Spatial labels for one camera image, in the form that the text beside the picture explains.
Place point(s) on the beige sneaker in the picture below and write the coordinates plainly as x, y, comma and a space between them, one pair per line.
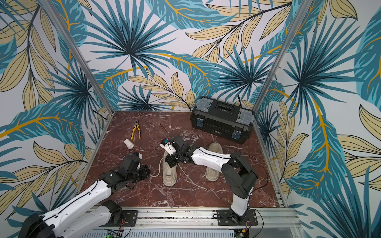
169, 174
211, 174

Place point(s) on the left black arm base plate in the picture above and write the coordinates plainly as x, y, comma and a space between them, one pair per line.
122, 218

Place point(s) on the small beige cylinder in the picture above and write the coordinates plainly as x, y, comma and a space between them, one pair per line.
128, 144

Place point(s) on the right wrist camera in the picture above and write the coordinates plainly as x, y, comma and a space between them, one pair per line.
167, 145

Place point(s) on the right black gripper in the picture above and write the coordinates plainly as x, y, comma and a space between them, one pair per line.
171, 159

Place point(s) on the aluminium front rail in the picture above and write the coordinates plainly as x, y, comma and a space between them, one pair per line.
279, 220

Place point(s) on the black grey toolbox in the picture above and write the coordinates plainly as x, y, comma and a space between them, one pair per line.
222, 119

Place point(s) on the left aluminium corner post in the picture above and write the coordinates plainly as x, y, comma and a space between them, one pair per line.
54, 16

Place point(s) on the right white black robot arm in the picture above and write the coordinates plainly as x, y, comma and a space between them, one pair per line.
237, 171

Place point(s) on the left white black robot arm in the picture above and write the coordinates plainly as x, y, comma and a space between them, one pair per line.
90, 209

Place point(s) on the aluminium corner post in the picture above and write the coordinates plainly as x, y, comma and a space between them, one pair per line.
54, 16
288, 34

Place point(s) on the yellow handled pliers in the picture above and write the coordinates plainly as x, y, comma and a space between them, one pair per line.
136, 130

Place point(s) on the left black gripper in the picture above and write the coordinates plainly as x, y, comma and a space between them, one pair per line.
146, 172

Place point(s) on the right aluminium corner post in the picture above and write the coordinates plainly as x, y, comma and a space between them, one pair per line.
288, 34

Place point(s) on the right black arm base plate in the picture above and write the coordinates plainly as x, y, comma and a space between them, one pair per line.
227, 217

